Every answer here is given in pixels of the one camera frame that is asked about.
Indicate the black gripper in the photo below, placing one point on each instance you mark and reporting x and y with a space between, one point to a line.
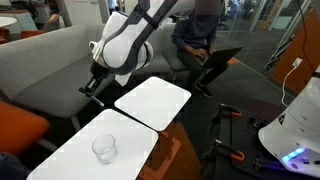
99 71

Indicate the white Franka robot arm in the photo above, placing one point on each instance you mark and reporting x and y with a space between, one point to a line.
123 46

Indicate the clear glass cup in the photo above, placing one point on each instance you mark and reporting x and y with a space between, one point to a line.
104 150

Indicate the grey corner sofa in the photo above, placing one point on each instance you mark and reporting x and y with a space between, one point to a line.
50 66

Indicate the white rounded side table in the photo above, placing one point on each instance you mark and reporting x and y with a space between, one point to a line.
160 106
66 160

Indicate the grey and orange armchair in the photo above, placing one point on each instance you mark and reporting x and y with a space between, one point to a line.
51 23

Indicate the orange upholstered chair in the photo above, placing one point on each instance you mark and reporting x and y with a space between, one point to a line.
20 126

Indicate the orange table base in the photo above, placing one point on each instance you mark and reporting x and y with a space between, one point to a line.
166 150

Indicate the round white table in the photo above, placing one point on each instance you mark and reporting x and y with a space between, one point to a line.
6 22

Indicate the dark blue rounded object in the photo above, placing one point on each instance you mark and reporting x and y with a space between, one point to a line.
11 168

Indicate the seated person in dark hoodie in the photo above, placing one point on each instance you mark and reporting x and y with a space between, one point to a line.
193 33

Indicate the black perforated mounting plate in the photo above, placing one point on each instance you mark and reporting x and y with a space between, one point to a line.
243 140

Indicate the black stand leg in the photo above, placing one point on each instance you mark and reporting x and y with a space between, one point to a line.
276 55

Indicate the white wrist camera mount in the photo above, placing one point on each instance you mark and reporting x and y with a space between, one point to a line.
95 51

